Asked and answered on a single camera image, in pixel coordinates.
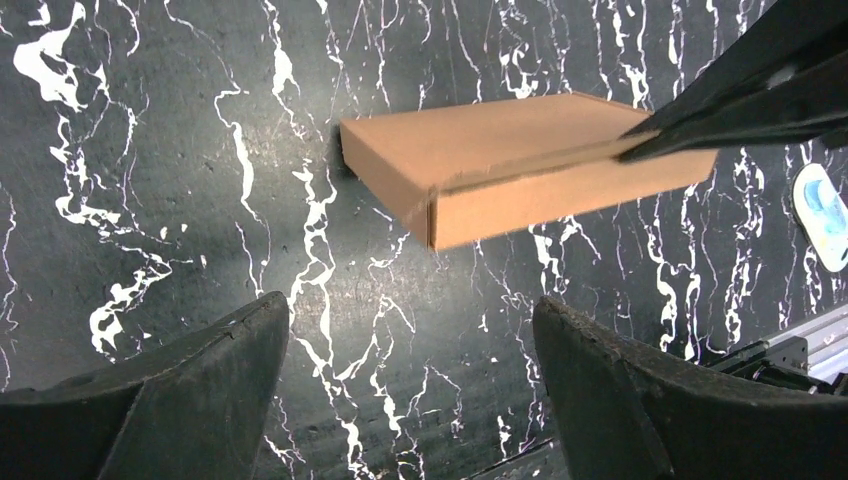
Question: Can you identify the blue white packaged item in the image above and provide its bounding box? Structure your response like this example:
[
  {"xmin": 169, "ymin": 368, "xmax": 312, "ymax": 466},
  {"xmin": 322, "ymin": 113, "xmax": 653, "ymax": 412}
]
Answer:
[{"xmin": 791, "ymin": 163, "xmax": 847, "ymax": 273}]

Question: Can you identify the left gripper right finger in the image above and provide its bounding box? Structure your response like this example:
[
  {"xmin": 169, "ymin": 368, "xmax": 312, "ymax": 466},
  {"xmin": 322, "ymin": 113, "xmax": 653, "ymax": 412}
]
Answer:
[{"xmin": 532, "ymin": 297, "xmax": 847, "ymax": 479}]

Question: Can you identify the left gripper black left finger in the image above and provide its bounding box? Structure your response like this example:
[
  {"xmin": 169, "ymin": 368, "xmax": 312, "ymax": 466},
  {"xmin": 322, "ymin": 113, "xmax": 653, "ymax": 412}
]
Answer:
[{"xmin": 1, "ymin": 292, "xmax": 289, "ymax": 479}]

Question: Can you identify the brown cardboard box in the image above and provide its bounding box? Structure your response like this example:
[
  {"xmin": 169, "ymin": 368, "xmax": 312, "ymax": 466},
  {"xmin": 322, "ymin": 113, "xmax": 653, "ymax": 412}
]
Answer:
[{"xmin": 340, "ymin": 93, "xmax": 717, "ymax": 251}]

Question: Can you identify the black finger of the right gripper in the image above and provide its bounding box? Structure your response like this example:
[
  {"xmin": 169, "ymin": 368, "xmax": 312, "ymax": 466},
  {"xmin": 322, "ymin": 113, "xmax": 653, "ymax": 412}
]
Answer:
[{"xmin": 619, "ymin": 0, "xmax": 847, "ymax": 161}]

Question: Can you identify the aluminium frame rail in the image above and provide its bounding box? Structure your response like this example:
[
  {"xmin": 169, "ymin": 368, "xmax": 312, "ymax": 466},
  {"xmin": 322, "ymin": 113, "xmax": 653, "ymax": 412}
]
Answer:
[{"xmin": 708, "ymin": 305, "xmax": 847, "ymax": 397}]

